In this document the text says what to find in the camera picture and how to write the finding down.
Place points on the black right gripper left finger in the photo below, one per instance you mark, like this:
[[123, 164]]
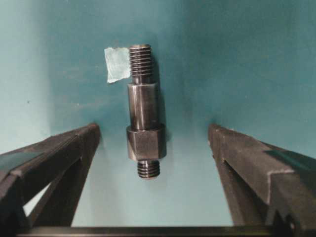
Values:
[[41, 184]]

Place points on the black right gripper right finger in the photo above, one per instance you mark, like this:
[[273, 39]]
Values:
[[264, 184]]

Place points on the translucent tape piece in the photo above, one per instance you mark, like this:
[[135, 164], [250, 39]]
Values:
[[117, 63]]

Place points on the dark steel threaded shaft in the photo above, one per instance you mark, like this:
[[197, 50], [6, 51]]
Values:
[[146, 139]]

